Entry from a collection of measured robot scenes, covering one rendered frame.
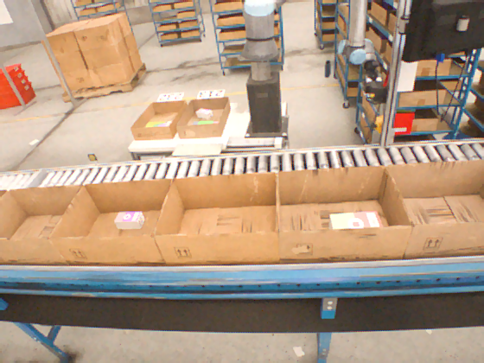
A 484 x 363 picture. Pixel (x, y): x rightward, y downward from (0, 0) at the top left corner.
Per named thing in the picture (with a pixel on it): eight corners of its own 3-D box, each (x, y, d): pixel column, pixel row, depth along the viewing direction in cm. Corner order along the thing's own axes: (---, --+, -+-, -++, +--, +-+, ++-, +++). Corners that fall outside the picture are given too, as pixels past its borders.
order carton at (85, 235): (184, 209, 131) (174, 177, 120) (168, 268, 109) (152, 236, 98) (99, 213, 137) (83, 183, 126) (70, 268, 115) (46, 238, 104)
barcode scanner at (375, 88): (359, 98, 162) (363, 79, 155) (381, 99, 161) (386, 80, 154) (361, 104, 157) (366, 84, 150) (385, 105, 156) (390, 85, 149)
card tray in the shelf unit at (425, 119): (378, 106, 244) (380, 94, 237) (417, 105, 239) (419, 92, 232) (391, 132, 214) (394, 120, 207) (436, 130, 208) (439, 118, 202)
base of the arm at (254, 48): (246, 48, 179) (245, 30, 172) (279, 48, 175) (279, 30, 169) (239, 59, 165) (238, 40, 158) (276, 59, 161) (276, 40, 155)
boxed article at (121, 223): (123, 219, 130) (118, 212, 128) (144, 219, 129) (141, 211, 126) (117, 229, 126) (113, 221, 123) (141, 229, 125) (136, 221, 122)
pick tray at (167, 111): (189, 111, 232) (187, 99, 226) (173, 139, 204) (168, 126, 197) (155, 114, 238) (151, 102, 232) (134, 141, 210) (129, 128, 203)
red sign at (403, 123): (410, 133, 167) (414, 112, 159) (410, 134, 166) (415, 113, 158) (380, 135, 169) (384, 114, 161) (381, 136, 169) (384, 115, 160)
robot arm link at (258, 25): (246, 40, 158) (245, 3, 146) (244, 31, 171) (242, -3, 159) (276, 37, 158) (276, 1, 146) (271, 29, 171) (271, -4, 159)
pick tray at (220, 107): (231, 109, 226) (229, 96, 219) (221, 137, 197) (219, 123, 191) (194, 111, 231) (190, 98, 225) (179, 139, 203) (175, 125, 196)
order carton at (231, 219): (279, 205, 125) (277, 170, 115) (281, 266, 103) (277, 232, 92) (184, 209, 131) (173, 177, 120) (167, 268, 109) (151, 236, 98)
